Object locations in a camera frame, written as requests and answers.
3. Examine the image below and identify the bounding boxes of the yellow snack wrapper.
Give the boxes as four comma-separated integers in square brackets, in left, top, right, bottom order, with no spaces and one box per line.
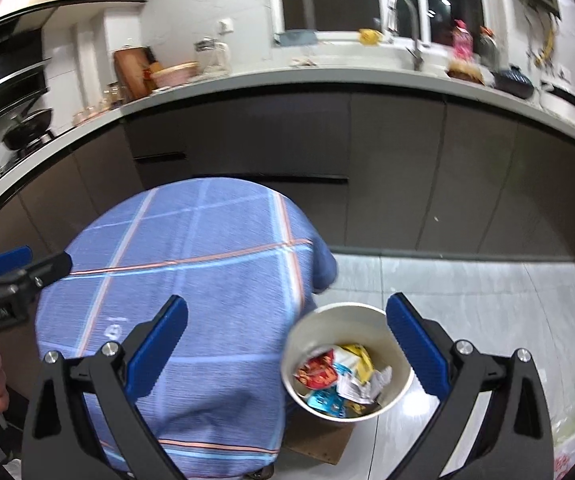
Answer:
[333,344,374,384]

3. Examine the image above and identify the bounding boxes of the red snack bag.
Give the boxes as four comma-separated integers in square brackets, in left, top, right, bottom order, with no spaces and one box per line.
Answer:
[294,349,338,390]

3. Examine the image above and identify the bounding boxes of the wooden cutting board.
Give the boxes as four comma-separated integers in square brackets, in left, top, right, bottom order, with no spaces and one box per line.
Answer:
[112,47,153,101]

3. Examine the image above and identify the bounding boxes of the blue plaid tablecloth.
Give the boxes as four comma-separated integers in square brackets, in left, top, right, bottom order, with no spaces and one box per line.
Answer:
[34,178,337,479]

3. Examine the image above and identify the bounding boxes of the white paper leaflet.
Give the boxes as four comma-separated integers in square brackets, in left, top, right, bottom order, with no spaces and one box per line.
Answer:
[336,366,393,405]

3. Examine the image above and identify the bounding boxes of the chrome sink faucet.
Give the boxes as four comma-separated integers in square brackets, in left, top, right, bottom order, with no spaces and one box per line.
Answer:
[386,0,424,72]

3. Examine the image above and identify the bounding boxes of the pink bowl on counter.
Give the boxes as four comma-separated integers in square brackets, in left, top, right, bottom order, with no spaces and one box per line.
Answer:
[152,62,198,88]

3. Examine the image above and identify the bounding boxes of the yellow sponge on sill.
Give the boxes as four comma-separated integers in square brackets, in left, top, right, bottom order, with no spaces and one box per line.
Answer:
[359,28,383,46]

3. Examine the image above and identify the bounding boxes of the white trash bin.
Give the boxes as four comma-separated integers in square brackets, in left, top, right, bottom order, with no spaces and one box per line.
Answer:
[281,302,412,425]

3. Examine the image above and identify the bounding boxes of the black range hood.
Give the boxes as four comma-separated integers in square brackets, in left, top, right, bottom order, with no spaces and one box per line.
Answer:
[0,0,146,115]

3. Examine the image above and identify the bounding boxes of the pink detergent bottle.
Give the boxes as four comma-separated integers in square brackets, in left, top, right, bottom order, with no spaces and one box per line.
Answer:
[452,20,474,63]

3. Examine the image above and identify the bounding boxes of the blue white snack bag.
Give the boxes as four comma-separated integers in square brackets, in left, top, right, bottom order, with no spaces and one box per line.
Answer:
[307,387,346,418]

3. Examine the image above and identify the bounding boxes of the grey kitchen counter cabinets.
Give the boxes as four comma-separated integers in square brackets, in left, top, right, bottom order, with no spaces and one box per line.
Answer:
[0,68,575,261]

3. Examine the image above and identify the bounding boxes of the brown cardboard sheet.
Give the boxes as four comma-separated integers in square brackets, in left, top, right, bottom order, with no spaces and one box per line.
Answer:
[282,411,355,466]

